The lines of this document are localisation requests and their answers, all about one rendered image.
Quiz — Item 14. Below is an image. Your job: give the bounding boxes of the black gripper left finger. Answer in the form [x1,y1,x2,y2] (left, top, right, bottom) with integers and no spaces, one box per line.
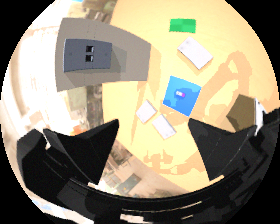
[42,119,120,186]

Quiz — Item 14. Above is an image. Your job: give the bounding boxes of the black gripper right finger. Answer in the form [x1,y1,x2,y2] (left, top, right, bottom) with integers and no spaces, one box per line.
[187,118,257,182]

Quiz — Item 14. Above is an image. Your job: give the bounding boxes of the blue flat square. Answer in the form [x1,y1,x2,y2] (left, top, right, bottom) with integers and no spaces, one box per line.
[162,74,201,116]

